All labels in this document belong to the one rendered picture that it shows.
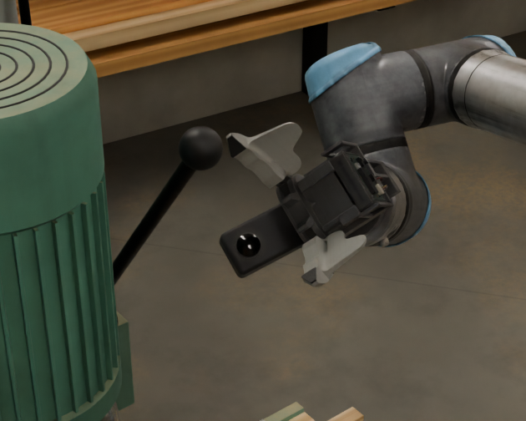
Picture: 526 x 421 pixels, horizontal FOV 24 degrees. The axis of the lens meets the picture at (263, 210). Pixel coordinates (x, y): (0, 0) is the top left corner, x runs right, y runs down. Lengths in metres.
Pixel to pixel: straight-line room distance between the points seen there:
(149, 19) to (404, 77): 1.88
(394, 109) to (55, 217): 0.54
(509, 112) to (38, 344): 0.55
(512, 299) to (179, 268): 0.88
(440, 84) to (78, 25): 1.87
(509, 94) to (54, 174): 0.55
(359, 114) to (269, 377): 1.66
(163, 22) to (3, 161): 2.33
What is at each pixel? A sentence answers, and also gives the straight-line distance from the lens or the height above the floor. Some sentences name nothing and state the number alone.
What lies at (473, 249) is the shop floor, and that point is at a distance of 3.38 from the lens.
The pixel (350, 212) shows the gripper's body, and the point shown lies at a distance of 1.11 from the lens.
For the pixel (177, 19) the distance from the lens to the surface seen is 3.19.
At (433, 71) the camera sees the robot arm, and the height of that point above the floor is 1.30.
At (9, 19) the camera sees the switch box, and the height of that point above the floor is 1.40.
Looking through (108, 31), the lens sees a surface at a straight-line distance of 3.12.
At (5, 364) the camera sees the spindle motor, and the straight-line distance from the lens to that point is 0.97.
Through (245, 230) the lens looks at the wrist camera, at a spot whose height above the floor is 1.25.
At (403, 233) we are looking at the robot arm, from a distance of 1.31.
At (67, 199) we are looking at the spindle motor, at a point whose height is 1.43.
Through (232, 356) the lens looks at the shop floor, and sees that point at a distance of 2.97.
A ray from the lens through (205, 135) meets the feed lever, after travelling 0.94.
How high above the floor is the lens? 1.90
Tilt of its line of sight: 33 degrees down
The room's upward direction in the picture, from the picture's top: straight up
